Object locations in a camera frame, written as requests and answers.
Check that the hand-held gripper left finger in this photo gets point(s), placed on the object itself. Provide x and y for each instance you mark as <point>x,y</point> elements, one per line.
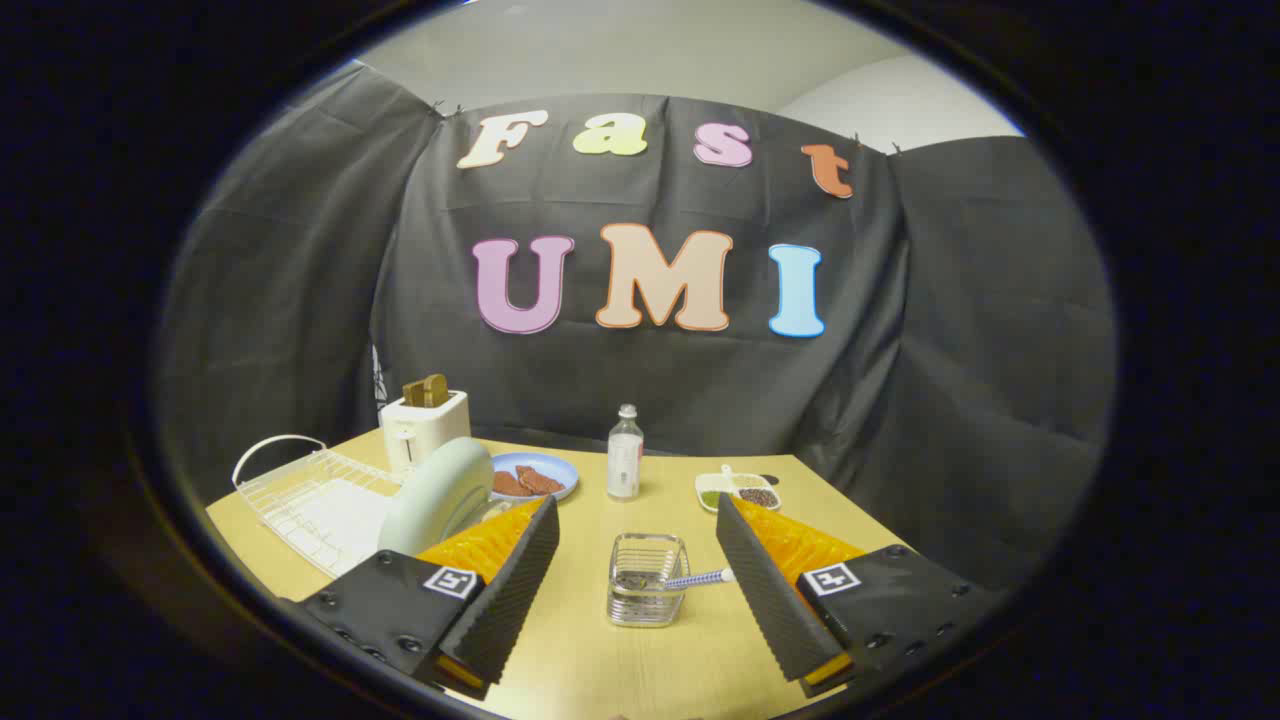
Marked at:
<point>510,590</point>

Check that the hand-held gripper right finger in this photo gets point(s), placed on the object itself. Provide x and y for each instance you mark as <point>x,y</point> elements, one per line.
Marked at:
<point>765,590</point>

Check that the pale green plate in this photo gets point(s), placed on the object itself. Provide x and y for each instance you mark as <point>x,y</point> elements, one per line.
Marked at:
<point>440,495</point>

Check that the clear basket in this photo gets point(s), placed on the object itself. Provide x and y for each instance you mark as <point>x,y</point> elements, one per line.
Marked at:
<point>645,580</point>

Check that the white divided condiment dish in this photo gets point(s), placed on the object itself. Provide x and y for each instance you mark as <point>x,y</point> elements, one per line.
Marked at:
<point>735,490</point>

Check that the blue plate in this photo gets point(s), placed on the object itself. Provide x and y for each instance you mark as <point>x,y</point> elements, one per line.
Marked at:
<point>560,468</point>

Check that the reddish brown toast piece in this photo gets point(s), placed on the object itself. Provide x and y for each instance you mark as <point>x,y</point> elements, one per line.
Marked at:
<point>510,485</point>
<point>540,480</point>

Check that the clear plastic bottle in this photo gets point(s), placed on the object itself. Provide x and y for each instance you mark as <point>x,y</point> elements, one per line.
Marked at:
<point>624,460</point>

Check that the white toaster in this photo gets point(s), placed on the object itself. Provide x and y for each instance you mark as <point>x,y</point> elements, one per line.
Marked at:
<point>420,425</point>

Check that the brown bread slice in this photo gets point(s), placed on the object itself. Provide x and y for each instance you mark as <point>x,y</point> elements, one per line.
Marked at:
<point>428,390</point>

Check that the black backdrop cloth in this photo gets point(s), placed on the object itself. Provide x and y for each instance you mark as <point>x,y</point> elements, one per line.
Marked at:
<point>700,380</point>

